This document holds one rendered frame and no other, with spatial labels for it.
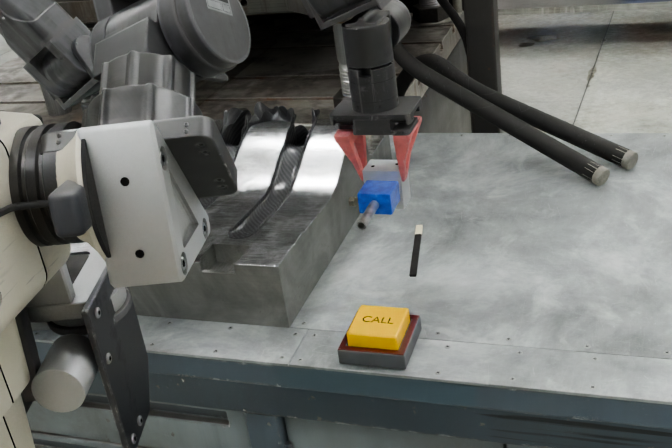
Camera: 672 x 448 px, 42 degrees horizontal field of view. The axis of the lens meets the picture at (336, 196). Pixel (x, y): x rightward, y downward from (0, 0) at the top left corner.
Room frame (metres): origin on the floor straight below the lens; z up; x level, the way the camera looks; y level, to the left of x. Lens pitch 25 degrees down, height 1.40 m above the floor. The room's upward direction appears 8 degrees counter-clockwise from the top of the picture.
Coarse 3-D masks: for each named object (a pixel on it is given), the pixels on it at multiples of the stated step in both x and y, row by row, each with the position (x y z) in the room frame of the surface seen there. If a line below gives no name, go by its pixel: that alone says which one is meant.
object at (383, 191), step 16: (384, 160) 1.02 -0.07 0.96; (368, 176) 0.99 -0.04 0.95; (384, 176) 0.99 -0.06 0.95; (400, 176) 0.98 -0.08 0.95; (368, 192) 0.96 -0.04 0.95; (384, 192) 0.95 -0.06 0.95; (400, 192) 0.98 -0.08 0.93; (368, 208) 0.93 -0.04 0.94; (384, 208) 0.95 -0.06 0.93; (400, 208) 0.98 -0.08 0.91
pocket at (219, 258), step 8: (216, 248) 0.99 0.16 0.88; (224, 248) 0.98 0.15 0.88; (232, 248) 0.98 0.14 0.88; (240, 248) 0.98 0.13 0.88; (208, 256) 0.97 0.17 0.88; (216, 256) 0.99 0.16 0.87; (224, 256) 0.99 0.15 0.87; (232, 256) 0.98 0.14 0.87; (240, 256) 0.98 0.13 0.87; (200, 264) 0.95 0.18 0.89; (208, 264) 0.97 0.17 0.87; (216, 264) 0.98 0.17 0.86; (224, 264) 0.98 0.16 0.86; (232, 264) 0.98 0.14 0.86; (208, 272) 0.94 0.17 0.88; (216, 272) 0.94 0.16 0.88; (224, 272) 0.94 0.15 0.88; (232, 272) 0.93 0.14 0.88
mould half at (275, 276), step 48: (336, 144) 1.18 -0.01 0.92; (384, 144) 1.34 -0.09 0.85; (240, 192) 1.15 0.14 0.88; (336, 192) 1.11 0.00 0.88; (240, 240) 0.99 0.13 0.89; (288, 240) 0.97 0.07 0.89; (336, 240) 1.09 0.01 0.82; (144, 288) 0.98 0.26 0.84; (192, 288) 0.95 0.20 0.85; (240, 288) 0.93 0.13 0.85; (288, 288) 0.92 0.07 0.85
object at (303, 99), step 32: (288, 32) 2.42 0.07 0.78; (320, 32) 2.35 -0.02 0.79; (416, 32) 2.21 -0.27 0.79; (448, 32) 2.18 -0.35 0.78; (256, 64) 2.13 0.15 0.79; (288, 64) 2.09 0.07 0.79; (320, 64) 2.05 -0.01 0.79; (0, 96) 2.18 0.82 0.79; (32, 96) 2.14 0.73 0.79; (224, 96) 1.91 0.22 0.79; (256, 96) 1.88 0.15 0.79; (288, 96) 1.85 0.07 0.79; (320, 96) 1.81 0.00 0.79
